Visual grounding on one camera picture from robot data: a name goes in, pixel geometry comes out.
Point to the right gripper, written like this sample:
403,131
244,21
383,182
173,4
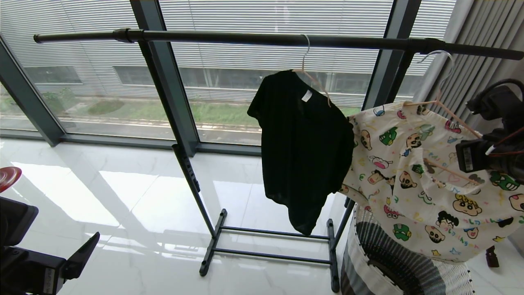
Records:
470,155

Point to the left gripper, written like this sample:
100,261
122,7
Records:
28,270

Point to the pink clothes hanger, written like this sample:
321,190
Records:
460,122
314,79

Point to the cream printed garment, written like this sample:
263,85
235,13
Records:
413,221

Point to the black garment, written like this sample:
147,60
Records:
303,155

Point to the white laundry basket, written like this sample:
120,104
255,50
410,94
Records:
393,262

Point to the black clothes rack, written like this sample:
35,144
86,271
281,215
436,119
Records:
245,39

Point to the red wooden disc stand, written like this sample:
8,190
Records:
8,177

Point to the beige curtain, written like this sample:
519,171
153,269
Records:
483,32

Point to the window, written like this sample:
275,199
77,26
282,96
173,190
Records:
163,73

